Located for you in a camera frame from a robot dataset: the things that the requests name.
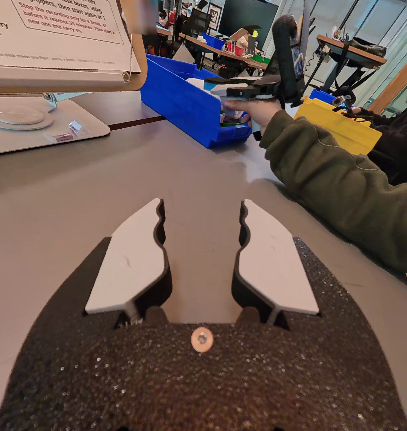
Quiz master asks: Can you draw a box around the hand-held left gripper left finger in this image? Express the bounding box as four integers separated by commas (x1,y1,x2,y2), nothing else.
84,198,173,320

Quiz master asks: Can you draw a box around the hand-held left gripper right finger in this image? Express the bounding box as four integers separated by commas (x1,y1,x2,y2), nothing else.
231,199,320,325

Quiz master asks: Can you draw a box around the blue storage bin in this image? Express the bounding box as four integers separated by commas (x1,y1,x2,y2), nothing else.
140,54,253,149

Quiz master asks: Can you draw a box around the person's right forearm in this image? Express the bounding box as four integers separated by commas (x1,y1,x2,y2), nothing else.
259,109,407,275

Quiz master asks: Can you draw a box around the person's right hand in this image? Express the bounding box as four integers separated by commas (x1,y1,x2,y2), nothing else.
223,99,282,135

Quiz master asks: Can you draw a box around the small blue bin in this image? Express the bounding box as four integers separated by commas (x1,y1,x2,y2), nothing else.
202,32,225,50

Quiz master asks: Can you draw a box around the grey cardboard sheet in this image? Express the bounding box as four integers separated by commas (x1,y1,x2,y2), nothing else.
173,44,196,65

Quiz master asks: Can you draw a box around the black board on white stand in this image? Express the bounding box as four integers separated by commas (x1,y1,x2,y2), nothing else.
302,0,317,36

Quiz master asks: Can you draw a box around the blue bin with white tag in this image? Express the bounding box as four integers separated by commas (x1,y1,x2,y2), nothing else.
310,88,338,106

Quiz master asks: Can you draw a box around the large black monitor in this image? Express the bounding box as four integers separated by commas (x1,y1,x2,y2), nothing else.
220,0,279,46

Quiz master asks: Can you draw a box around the wooden top standing desk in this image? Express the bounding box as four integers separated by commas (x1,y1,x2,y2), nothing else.
316,34,387,93

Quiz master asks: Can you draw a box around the black office chair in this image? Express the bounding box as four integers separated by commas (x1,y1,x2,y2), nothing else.
189,8,211,38

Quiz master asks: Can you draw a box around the framed black white marker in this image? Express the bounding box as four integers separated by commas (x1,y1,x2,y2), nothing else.
208,3,223,30

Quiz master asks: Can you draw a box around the yellow bin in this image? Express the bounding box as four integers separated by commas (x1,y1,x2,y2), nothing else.
294,96,383,155

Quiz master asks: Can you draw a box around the wooden pillar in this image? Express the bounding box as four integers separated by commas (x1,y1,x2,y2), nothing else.
369,61,407,115

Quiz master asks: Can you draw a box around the white rounded base board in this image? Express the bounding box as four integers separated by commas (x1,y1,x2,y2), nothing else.
0,94,110,156

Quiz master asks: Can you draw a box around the wooden sign board with paper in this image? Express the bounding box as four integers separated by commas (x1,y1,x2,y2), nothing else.
0,0,147,95

